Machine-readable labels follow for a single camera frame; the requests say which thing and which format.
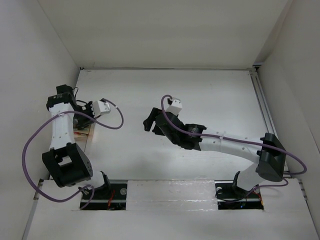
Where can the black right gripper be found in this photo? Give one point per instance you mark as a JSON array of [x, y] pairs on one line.
[[149, 121]]

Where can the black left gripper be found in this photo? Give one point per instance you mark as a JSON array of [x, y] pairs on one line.
[[84, 122]]

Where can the red orange pen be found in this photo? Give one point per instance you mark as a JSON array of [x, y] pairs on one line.
[[79, 134]]

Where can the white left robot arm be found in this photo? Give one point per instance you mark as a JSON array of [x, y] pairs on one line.
[[65, 160]]

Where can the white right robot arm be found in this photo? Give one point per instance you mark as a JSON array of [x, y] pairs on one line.
[[267, 156]]

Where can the clear smoky organizer tray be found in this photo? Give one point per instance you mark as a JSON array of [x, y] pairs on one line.
[[84, 137]]

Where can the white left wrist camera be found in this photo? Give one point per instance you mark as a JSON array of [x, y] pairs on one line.
[[100, 107]]

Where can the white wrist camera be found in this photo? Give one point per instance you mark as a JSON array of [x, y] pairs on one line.
[[100, 107], [174, 106]]

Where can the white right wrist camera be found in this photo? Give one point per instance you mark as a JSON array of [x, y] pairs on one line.
[[174, 106]]

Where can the aluminium rail right side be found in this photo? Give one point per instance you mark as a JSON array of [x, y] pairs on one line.
[[262, 102]]

